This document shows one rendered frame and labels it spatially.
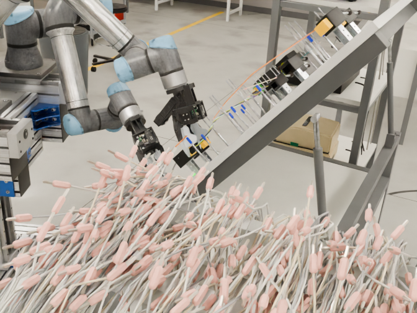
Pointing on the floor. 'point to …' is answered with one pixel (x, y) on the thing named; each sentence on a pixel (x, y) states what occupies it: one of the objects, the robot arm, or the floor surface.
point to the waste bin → (82, 41)
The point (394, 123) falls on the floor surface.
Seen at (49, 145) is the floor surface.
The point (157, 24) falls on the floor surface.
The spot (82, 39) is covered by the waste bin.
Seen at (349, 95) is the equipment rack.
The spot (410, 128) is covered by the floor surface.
